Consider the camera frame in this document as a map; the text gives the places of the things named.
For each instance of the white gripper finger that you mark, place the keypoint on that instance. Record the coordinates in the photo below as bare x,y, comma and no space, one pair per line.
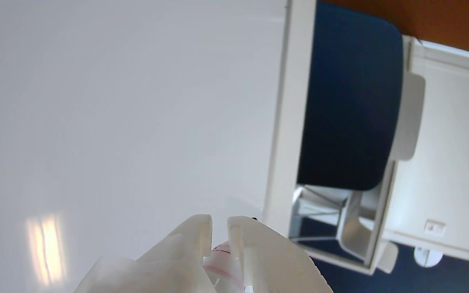
169,260
271,264

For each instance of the red whiteboard marker pen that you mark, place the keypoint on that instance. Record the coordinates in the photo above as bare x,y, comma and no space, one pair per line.
222,264

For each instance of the white round disc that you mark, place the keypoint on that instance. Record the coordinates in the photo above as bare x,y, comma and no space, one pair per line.
428,257

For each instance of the large dark blue chair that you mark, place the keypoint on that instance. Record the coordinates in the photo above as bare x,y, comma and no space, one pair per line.
348,101

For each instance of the white wall socket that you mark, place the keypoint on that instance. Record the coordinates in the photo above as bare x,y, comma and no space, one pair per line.
435,228

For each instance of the white whiteboard with metal frame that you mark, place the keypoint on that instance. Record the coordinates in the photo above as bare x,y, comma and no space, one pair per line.
96,101

